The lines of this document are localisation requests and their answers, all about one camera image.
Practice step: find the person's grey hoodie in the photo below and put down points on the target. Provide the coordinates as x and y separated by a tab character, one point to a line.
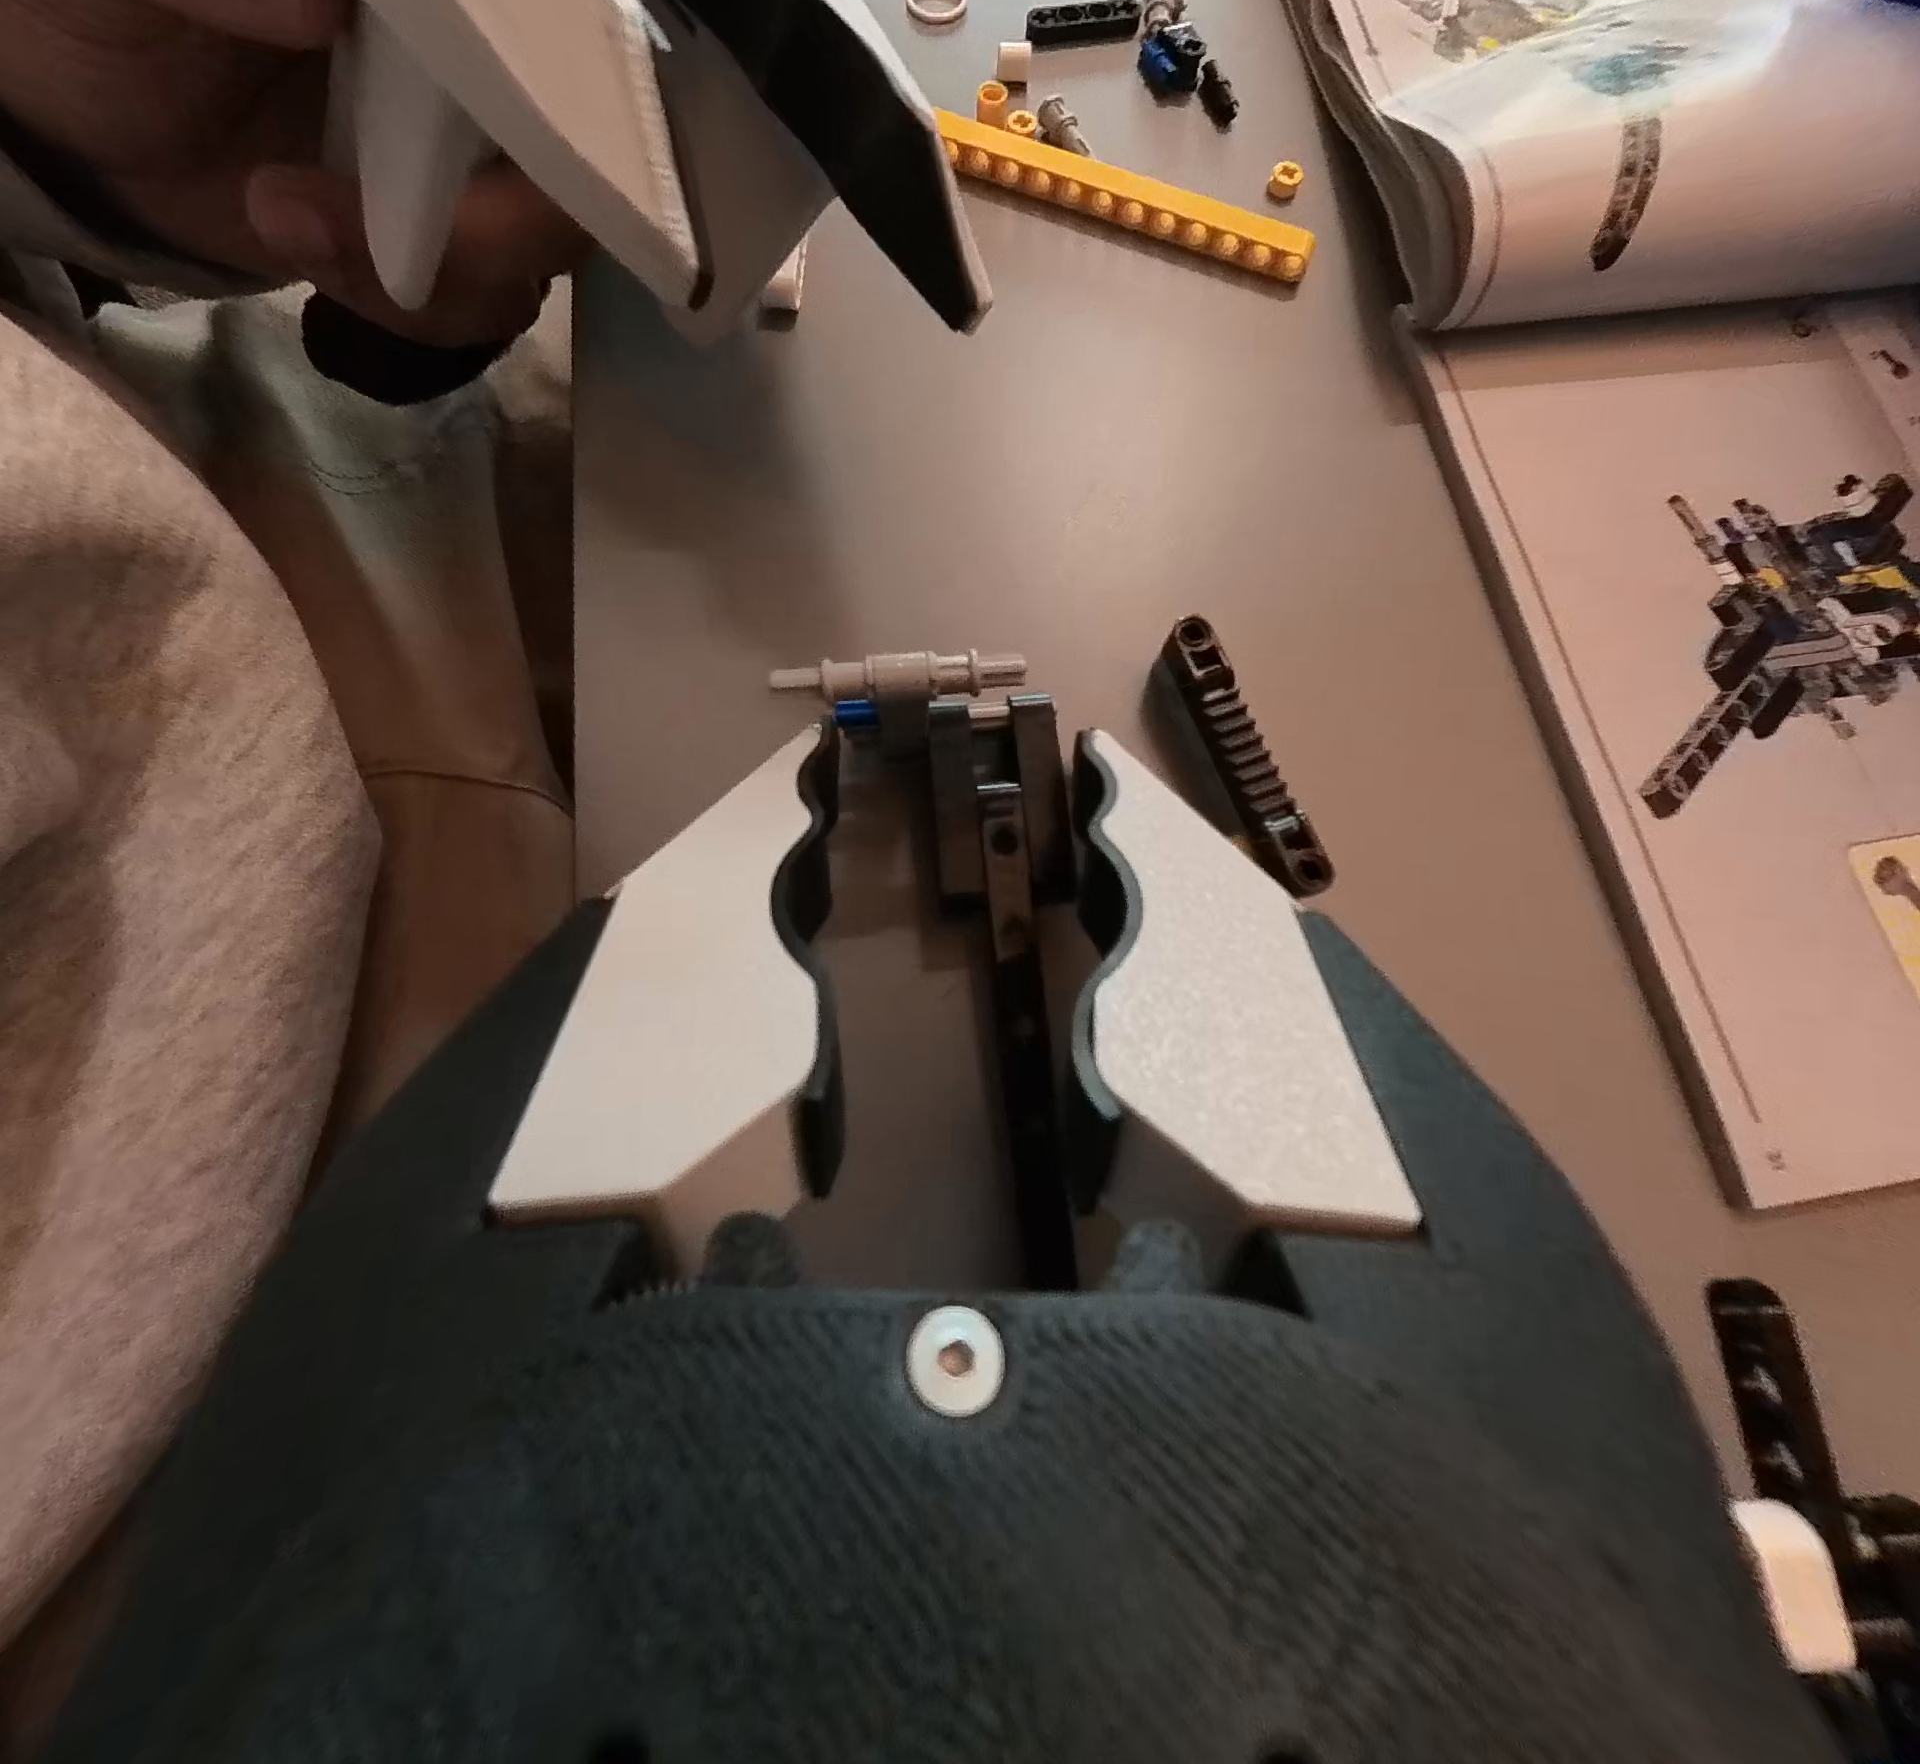
151	895

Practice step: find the long yellow lego beam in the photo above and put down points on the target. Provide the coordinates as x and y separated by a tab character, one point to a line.
1125	204

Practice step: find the black lego pin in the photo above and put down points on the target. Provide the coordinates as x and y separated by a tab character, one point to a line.
1218	90

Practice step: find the partly built lego model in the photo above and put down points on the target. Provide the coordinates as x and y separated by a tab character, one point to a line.
1787	1568

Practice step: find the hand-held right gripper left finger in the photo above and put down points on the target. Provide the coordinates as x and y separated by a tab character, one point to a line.
659	1030

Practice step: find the person's tan trousers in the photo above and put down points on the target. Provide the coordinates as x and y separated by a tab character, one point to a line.
473	923

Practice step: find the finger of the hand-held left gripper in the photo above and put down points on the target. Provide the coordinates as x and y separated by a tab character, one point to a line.
510	7
811	39

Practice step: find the blue and black lego connector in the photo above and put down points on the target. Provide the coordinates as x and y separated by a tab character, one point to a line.
1172	59

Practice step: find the white lego bush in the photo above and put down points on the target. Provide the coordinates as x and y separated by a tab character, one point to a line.
1020	61

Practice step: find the grey and black lego assembly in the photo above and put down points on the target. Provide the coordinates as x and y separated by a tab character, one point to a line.
1008	881

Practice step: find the lego instruction booklet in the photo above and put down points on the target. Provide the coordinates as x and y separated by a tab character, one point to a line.
1590	593

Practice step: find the short black lego beam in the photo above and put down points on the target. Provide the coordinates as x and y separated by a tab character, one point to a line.
1083	16

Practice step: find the person's left hand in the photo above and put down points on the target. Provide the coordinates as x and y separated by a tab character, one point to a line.
136	7

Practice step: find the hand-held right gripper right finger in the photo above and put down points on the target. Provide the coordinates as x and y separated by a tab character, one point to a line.
1246	1030

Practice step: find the small white lego piece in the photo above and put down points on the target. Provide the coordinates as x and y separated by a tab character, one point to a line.
784	295

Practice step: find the small yellow round lego piece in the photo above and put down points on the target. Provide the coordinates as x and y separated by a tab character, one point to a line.
1286	180

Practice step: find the black toothed lego beam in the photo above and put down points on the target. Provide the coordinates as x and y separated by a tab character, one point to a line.
1230	742

